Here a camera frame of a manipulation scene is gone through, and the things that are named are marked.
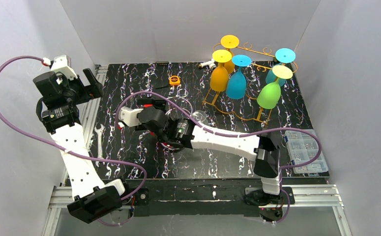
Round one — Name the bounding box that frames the red plastic wine glass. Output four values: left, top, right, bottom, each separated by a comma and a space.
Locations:
117, 104, 153, 131

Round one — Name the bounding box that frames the green plastic wine glass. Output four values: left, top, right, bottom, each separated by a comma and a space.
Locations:
257, 64, 293, 110

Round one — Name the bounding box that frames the orange wine glass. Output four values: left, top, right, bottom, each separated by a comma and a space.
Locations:
210, 49, 232, 92
221, 34, 239, 74

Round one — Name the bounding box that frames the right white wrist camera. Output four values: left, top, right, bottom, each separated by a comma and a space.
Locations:
118, 106, 143, 128

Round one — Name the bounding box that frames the silver wrench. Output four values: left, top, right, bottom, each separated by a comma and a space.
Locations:
94, 124, 104, 159

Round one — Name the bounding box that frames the clear plastic parts box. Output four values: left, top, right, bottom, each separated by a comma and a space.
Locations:
284, 131, 329, 175

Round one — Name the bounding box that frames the blue wine glass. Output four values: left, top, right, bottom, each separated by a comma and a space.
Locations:
265, 48, 296, 84

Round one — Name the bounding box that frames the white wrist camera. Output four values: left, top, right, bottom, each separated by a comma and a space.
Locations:
118, 106, 143, 128
51, 55, 78, 80

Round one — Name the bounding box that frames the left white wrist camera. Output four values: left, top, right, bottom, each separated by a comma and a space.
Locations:
51, 55, 78, 80

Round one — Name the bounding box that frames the clear glass tumbler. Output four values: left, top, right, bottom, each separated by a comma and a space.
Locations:
191, 110, 208, 125

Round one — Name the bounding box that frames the teal wine glass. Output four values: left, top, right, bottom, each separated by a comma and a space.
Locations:
226, 55, 252, 99

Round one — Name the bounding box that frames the gold wire glass rack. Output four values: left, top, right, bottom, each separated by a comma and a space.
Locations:
202, 42, 298, 125

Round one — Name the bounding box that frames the white small fitting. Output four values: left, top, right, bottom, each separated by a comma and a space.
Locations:
198, 58, 217, 70

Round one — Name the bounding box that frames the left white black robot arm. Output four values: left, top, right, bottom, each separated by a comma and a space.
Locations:
33, 68, 125, 223

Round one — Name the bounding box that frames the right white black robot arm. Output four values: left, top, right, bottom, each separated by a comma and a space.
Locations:
120, 102, 281, 195

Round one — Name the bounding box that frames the silver round glass rack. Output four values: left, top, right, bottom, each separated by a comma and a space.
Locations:
156, 92, 193, 152

